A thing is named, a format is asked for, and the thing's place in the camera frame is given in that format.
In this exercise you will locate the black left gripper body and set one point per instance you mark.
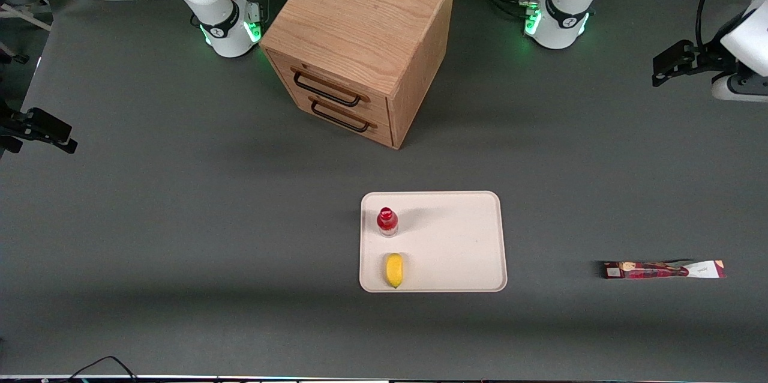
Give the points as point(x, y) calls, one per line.
point(707, 58)

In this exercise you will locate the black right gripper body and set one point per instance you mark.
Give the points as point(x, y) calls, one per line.
point(11, 123)

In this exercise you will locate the red cookie box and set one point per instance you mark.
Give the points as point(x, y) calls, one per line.
point(648, 270)

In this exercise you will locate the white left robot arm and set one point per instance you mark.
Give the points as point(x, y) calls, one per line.
point(567, 5)

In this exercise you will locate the beige plastic tray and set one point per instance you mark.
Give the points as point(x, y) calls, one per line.
point(450, 245)

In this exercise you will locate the wooden two-drawer cabinet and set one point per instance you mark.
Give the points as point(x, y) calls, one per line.
point(360, 29)

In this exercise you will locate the red capped small bottle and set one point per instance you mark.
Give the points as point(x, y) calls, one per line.
point(387, 221)

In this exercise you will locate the yellow lemon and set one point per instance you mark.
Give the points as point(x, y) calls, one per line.
point(394, 271)

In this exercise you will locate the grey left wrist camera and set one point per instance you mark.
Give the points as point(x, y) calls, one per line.
point(741, 89)

